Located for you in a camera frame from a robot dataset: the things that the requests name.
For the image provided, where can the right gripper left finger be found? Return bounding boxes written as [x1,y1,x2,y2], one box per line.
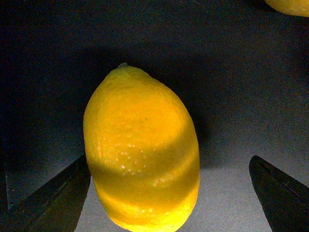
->
[0,156,91,232]

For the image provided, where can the yellow lemon far corner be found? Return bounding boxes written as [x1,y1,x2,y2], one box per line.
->
[265,0,309,17]

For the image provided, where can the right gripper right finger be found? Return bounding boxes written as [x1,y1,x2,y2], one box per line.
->
[249,156,309,232]

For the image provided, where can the yellow lemon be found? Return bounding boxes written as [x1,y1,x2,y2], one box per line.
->
[83,64,200,232]

